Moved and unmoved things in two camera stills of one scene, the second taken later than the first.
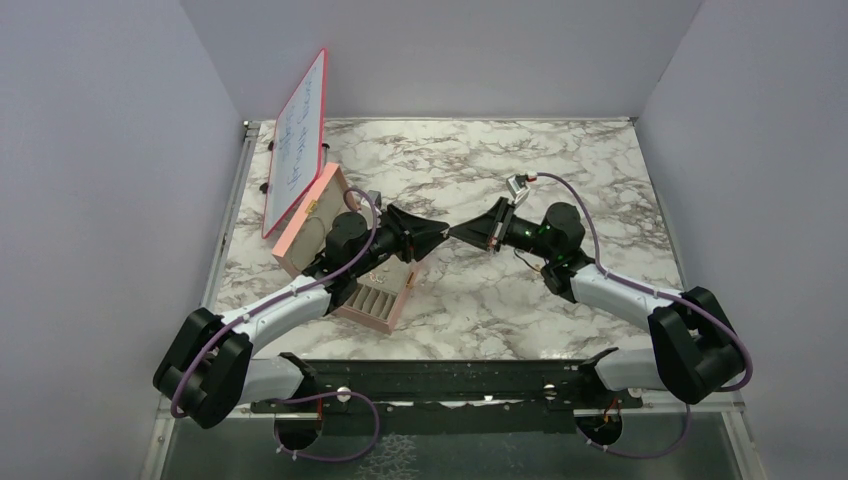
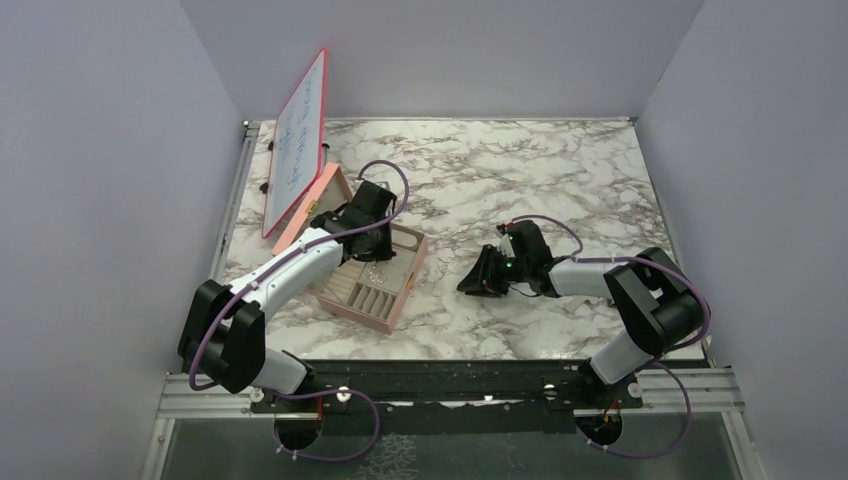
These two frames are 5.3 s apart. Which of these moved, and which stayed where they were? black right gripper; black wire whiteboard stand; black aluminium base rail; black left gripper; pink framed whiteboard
Moved: black left gripper; black right gripper
Stayed: black wire whiteboard stand; black aluminium base rail; pink framed whiteboard
